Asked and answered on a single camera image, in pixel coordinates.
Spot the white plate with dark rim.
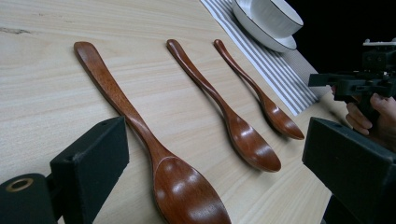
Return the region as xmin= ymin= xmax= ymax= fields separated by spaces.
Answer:
xmin=231 ymin=0 xmax=298 ymax=53

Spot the striped grey white placemat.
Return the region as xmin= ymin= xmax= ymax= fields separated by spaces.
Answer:
xmin=200 ymin=0 xmax=332 ymax=117

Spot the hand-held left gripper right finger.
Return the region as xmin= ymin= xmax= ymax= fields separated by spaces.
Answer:
xmin=302 ymin=117 xmax=396 ymax=224

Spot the large wooden spoon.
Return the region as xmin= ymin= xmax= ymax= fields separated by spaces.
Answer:
xmin=73 ymin=41 xmax=233 ymax=224

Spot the white bowl with dark rim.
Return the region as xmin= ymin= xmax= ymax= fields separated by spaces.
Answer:
xmin=248 ymin=0 xmax=304 ymax=39

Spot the small wooden spoon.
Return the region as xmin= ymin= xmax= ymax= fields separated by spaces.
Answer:
xmin=213 ymin=38 xmax=305 ymax=141

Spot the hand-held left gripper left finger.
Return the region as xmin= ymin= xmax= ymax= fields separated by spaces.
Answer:
xmin=49 ymin=116 xmax=130 ymax=224

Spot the medium wooden spoon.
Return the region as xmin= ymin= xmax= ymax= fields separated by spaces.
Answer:
xmin=165 ymin=38 xmax=282 ymax=174

